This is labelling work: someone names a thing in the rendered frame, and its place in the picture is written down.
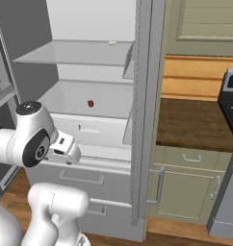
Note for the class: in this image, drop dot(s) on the olive base cupboard door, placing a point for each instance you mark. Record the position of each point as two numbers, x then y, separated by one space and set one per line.
182 195

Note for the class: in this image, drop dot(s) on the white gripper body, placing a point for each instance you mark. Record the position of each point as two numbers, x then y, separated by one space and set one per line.
73 154

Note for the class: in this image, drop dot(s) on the grey freezer drawer front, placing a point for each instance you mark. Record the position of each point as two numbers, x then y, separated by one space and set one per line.
115 217
115 179

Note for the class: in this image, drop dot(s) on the olive drawer front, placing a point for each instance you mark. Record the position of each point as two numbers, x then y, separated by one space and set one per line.
173 155

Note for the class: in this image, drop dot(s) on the white fridge shelf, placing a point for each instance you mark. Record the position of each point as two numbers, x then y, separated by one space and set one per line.
89 94

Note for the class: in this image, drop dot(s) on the small beige food item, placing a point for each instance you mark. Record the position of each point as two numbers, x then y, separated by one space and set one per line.
112 42

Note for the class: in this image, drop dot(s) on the olive wall cupboard door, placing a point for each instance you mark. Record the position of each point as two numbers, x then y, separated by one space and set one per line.
205 25

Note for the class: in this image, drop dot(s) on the grey fridge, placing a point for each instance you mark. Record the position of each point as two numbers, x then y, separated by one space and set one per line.
89 19

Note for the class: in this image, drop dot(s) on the red strawberry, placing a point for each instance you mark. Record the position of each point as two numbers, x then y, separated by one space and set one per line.
91 103

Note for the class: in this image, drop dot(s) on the steel stove with oven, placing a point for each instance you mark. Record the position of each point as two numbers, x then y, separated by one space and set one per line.
227 179

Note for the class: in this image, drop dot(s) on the glass fridge shelf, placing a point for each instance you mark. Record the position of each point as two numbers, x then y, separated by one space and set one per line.
76 53

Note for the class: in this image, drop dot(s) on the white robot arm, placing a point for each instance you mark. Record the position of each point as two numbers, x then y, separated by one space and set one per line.
31 137

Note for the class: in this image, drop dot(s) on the white crisper drawer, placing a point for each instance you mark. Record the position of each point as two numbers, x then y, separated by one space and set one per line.
102 134

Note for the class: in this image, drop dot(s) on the grey fridge door with shelves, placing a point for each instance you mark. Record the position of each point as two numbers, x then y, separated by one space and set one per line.
3 64

